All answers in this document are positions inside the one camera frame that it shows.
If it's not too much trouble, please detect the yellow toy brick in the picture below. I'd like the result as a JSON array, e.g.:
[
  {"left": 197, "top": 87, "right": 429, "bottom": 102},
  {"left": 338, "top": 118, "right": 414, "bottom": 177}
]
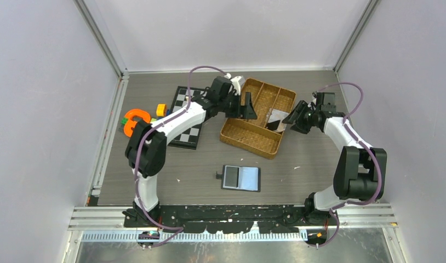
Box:
[{"left": 156, "top": 104, "right": 168, "bottom": 117}]

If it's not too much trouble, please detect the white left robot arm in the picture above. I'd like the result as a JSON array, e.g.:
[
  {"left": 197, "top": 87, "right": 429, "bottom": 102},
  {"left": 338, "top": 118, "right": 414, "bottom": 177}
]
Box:
[{"left": 125, "top": 75, "right": 257, "bottom": 227}]

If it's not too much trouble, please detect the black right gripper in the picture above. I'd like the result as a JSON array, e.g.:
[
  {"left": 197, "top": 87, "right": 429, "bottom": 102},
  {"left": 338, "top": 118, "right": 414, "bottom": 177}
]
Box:
[{"left": 282, "top": 100, "right": 320, "bottom": 134}]

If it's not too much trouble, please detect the black and silver chessboard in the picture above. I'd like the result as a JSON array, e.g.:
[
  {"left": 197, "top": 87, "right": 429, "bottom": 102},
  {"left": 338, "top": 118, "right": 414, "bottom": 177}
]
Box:
[{"left": 167, "top": 86, "right": 202, "bottom": 150}]

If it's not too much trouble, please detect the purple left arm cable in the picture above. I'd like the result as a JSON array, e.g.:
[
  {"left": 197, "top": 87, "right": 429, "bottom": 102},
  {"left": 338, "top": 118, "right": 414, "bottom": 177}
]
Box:
[{"left": 133, "top": 65, "right": 231, "bottom": 249}]

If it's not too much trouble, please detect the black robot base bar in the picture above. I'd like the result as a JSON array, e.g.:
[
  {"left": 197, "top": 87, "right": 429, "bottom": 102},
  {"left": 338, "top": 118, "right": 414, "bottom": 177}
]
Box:
[{"left": 122, "top": 204, "right": 337, "bottom": 234}]

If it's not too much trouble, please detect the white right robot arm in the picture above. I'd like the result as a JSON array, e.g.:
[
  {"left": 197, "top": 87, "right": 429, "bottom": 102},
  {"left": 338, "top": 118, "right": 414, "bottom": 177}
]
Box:
[{"left": 282, "top": 92, "right": 387, "bottom": 225}]

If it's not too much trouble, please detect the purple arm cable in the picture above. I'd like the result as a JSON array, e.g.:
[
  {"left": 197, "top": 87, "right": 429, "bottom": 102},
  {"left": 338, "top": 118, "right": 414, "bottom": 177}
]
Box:
[
  {"left": 133, "top": 65, "right": 231, "bottom": 249},
  {"left": 306, "top": 82, "right": 384, "bottom": 249}
]

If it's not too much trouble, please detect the woven wicker tray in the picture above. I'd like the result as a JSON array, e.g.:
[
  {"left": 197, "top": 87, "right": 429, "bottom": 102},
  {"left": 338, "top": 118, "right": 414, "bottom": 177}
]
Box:
[{"left": 220, "top": 78, "right": 296, "bottom": 159}]

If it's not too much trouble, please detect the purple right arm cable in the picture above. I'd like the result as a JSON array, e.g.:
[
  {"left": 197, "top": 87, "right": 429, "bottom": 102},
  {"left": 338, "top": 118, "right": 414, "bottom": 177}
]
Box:
[{"left": 306, "top": 82, "right": 384, "bottom": 249}]

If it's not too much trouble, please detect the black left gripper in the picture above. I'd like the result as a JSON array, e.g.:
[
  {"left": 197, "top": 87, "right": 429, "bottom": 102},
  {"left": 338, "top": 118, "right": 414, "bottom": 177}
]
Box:
[{"left": 218, "top": 92, "right": 256, "bottom": 119}]

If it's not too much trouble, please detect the orange curved toy track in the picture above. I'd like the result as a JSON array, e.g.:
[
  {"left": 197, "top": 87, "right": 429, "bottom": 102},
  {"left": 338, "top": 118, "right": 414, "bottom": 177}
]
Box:
[{"left": 123, "top": 108, "right": 151, "bottom": 138}]

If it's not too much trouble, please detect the black leather card holder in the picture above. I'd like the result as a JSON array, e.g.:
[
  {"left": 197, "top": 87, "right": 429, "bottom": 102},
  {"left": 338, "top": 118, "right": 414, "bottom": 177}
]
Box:
[{"left": 215, "top": 165, "right": 261, "bottom": 192}]

